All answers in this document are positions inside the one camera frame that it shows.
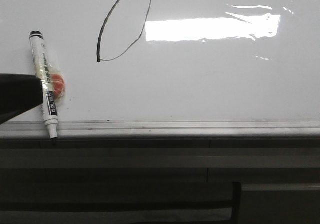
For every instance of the grey metal table frame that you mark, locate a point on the grey metal table frame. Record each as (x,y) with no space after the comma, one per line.
(160,181)

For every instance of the white whiteboard marker with tape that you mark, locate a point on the white whiteboard marker with tape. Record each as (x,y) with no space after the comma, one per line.
(43,72)

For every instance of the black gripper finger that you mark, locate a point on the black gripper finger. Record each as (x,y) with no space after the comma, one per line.
(19,93)

